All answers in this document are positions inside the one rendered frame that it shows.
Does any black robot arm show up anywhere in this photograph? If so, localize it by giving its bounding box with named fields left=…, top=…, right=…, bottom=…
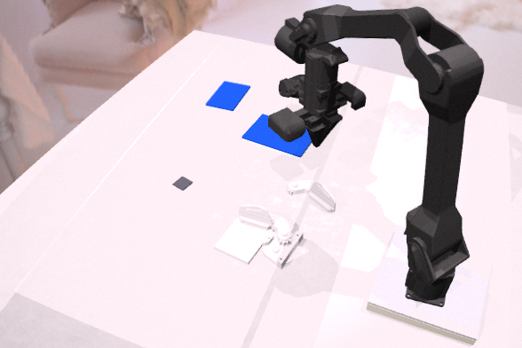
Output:
left=274, top=4, right=485, bottom=307

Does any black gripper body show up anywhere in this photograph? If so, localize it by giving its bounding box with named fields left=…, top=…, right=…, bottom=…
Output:
left=268, top=76, right=367, bottom=142

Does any blue flat rectangular plate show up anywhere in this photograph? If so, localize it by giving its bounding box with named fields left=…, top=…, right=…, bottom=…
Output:
left=205, top=82, right=250, bottom=111
left=242, top=114, right=312, bottom=158

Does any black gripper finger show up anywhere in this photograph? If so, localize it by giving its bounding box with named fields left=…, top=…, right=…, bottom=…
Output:
left=306, top=123, right=327, bottom=147
left=319, top=113, right=343, bottom=146

